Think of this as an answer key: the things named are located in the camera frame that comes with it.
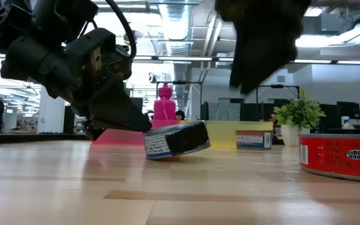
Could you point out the small white bottle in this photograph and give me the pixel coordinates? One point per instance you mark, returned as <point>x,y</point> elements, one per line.
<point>345,123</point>

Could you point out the long ceiling light bar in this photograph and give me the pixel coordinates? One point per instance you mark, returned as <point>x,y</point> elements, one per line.
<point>183,58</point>

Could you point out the pink squeeze bottle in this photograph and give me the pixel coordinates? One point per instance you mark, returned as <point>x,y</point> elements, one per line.
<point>165,106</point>

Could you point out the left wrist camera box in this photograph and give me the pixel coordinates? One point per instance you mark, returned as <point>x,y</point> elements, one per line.
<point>86,43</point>

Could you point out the blue-label tuna can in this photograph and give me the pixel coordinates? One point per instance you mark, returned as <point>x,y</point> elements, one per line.
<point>183,140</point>

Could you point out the silver ceiling duct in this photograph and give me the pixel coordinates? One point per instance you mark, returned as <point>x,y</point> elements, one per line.
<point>180,18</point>

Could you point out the black computer monitor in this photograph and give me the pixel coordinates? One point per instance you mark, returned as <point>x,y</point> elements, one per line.
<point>348,110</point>

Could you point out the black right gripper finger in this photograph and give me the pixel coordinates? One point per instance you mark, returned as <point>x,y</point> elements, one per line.
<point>261,56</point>

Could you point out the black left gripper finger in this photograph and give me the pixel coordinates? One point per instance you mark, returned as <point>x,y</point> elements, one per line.
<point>93,131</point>
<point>114,109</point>

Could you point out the small pull-tab tin can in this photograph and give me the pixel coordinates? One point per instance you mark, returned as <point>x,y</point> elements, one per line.
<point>253,140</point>

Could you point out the black metal table frame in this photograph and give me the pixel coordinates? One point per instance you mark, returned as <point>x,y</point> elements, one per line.
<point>42,138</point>

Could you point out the red translucent tray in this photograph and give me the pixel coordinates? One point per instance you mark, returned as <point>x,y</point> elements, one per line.
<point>120,137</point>

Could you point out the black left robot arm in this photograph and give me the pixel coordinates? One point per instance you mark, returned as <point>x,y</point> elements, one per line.
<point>5,22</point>

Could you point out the yellow translucent tray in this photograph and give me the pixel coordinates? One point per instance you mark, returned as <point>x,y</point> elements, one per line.
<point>220,134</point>

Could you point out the small green potted plant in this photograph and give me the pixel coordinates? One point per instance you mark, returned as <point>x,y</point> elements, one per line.
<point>298,109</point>

